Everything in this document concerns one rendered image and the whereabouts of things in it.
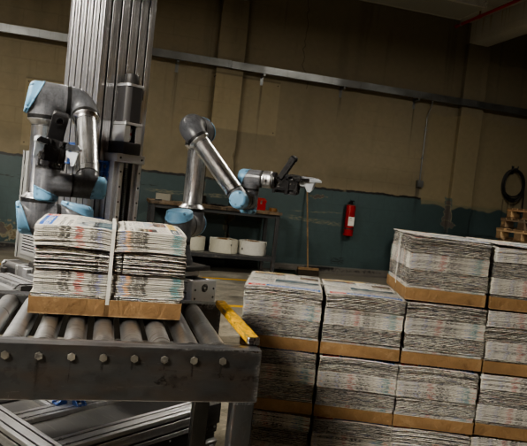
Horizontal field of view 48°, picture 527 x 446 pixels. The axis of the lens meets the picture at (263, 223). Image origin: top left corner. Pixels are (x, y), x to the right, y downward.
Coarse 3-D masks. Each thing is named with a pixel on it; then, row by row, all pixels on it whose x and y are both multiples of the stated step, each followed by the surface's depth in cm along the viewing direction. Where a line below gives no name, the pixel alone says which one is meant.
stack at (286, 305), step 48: (288, 288) 214; (336, 288) 225; (384, 288) 237; (288, 336) 216; (336, 336) 215; (384, 336) 214; (432, 336) 213; (480, 336) 213; (288, 384) 216; (336, 384) 215; (384, 384) 214; (432, 384) 213; (480, 384) 214; (288, 432) 218; (336, 432) 216; (384, 432) 215; (432, 432) 215
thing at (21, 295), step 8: (0, 296) 168; (24, 296) 170; (184, 304) 182; (200, 304) 183; (208, 304) 183; (16, 312) 169; (208, 312) 184; (216, 312) 184; (8, 320) 169; (40, 320) 171; (64, 320) 173; (88, 320) 175; (216, 320) 184; (32, 328) 171; (64, 328) 173; (88, 328) 175; (144, 328) 179; (168, 328) 181; (216, 328) 185; (88, 336) 175; (144, 336) 179; (168, 336) 181
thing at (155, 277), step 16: (128, 224) 169; (144, 224) 172; (160, 224) 176; (128, 240) 151; (144, 240) 151; (160, 240) 153; (176, 240) 154; (128, 256) 151; (144, 256) 153; (160, 256) 153; (176, 256) 154; (128, 272) 151; (144, 272) 152; (160, 272) 153; (176, 272) 154; (128, 288) 152; (144, 288) 153; (160, 288) 154; (176, 288) 155
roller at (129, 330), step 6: (120, 318) 160; (126, 318) 155; (120, 324) 154; (126, 324) 149; (132, 324) 149; (138, 324) 153; (120, 330) 149; (126, 330) 144; (132, 330) 143; (138, 330) 145; (120, 336) 145; (126, 336) 138; (132, 336) 137; (138, 336) 139
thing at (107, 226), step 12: (108, 228) 151; (120, 228) 153; (108, 240) 149; (120, 240) 150; (108, 252) 151; (120, 252) 151; (108, 264) 150; (120, 264) 151; (120, 276) 151; (96, 288) 151
